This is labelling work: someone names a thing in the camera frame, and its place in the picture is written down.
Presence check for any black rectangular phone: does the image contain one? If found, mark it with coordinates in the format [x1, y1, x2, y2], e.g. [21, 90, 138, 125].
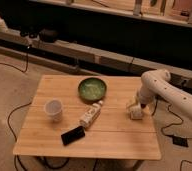
[61, 126, 85, 146]

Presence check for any dark round object on ledge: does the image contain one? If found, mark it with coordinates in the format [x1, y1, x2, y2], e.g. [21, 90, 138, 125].
[39, 29, 58, 43]

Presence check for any white spray bottle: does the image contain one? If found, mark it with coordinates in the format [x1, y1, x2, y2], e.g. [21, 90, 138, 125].
[0, 17, 8, 31]

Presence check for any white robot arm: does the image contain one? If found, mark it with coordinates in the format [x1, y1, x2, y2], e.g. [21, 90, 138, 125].
[127, 69, 192, 121]

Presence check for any white plastic bottle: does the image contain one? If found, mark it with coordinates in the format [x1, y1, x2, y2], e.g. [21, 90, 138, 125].
[79, 100, 103, 128]

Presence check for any black power adapter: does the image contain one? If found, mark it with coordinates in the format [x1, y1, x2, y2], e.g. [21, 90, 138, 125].
[172, 136, 188, 147]

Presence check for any clear plastic cup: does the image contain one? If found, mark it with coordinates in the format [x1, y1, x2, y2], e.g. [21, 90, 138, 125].
[44, 99, 62, 122]

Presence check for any green ceramic bowl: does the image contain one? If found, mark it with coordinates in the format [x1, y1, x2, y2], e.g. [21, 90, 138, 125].
[78, 77, 107, 101]

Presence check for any wooden table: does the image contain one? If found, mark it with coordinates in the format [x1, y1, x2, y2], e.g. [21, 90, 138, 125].
[13, 75, 161, 160]

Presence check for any black floor cable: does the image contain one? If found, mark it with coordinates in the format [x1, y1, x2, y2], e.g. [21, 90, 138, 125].
[0, 46, 70, 171]

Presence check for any white sponge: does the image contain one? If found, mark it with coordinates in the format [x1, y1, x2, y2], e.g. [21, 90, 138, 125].
[130, 104, 143, 120]

